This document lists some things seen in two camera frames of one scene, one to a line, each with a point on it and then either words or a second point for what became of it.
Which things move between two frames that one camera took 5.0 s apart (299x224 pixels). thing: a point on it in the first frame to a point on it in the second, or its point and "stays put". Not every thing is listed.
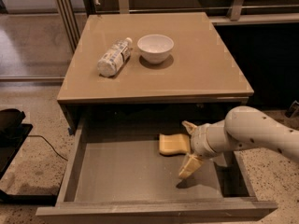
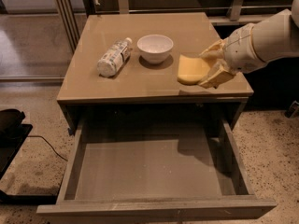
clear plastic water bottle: [114, 58] stays put
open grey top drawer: [116, 175] stays put
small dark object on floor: [292, 110] stays put
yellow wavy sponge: [174, 143] to [192, 70]
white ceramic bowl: [154, 48] stays put
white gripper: [198, 140] to [240, 50]
